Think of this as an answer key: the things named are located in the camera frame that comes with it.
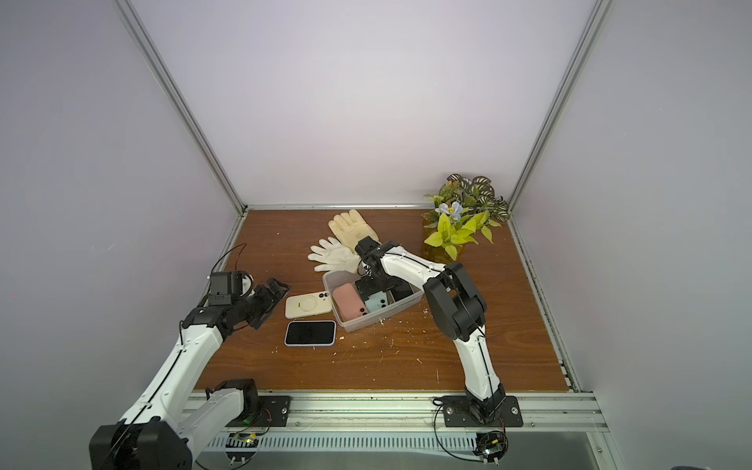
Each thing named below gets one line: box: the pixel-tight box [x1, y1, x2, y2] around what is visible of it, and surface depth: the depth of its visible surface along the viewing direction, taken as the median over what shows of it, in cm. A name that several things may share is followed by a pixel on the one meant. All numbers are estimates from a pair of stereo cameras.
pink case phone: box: [332, 282, 369, 322], surface depth 96 cm
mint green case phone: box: [364, 290, 389, 313], surface depth 93 cm
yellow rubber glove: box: [328, 209, 382, 254], surface depth 116 cm
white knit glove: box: [307, 236, 362, 273], surface depth 106 cm
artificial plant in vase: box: [422, 173, 511, 263], surface depth 87 cm
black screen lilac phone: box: [283, 320, 337, 347], surface depth 88 cm
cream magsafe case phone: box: [284, 290, 333, 320], surface depth 94 cm
